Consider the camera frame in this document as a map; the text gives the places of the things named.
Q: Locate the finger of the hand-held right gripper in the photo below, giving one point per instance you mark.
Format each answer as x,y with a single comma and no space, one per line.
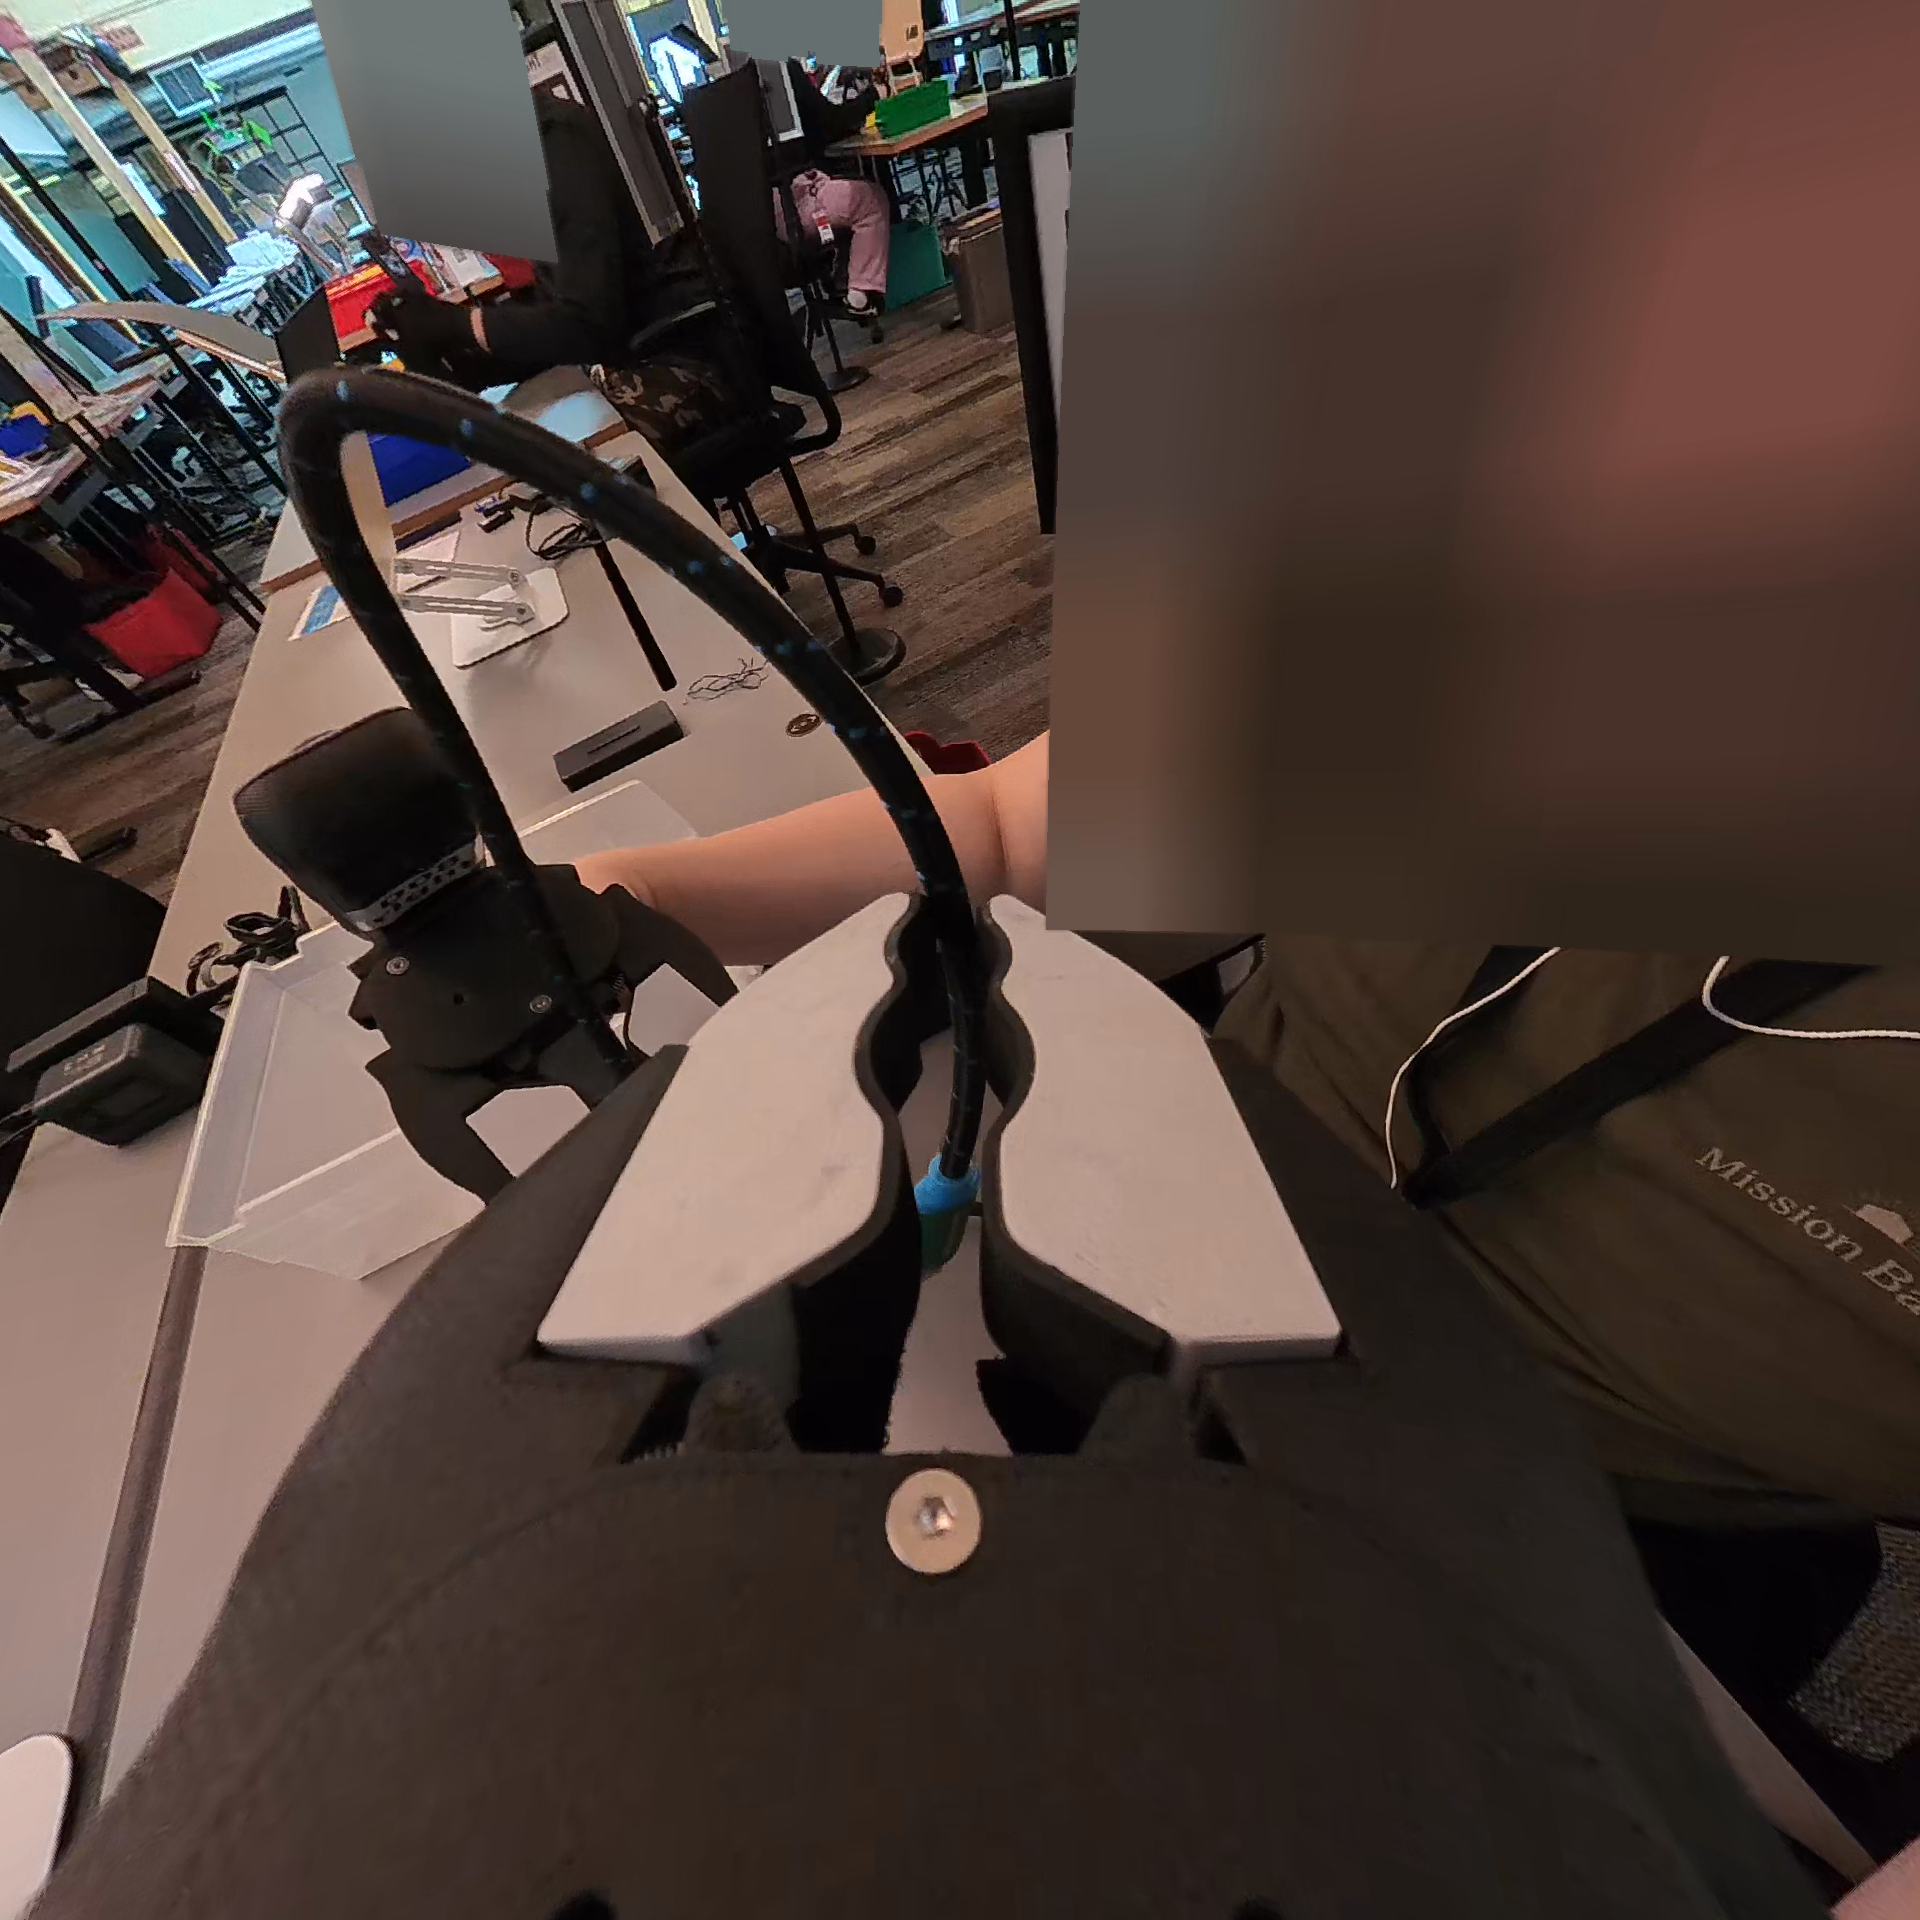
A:
659,1014
527,1127

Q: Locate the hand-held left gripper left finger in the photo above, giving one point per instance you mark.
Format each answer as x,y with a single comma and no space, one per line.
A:
719,1186

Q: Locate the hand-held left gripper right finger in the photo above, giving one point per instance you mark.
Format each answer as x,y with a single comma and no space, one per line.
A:
1155,1186

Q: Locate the clear plastic organizer box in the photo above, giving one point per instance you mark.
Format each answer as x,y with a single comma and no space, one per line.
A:
285,1156

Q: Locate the person's right forearm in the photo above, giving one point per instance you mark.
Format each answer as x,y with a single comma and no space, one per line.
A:
810,869

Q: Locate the black flat box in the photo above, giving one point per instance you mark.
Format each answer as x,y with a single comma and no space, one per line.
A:
616,750

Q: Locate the black power adapter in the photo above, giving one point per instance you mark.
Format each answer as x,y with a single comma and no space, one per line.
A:
106,1065

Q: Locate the person's olive green shirt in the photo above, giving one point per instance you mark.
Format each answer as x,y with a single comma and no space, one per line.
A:
1575,1320

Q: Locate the red storage bin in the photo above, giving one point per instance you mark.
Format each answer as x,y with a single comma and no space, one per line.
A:
159,621

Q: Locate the grey trash bin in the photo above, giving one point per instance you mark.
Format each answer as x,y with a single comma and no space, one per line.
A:
983,278

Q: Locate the black mesh office chair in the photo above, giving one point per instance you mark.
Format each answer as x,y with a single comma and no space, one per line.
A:
1860,1678

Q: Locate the green storage bin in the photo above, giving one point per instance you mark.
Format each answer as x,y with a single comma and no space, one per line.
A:
912,108

